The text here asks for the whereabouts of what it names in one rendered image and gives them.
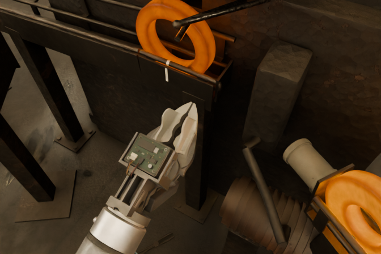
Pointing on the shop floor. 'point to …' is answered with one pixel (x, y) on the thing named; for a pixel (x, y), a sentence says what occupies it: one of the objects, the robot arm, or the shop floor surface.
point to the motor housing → (263, 220)
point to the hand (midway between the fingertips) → (190, 111)
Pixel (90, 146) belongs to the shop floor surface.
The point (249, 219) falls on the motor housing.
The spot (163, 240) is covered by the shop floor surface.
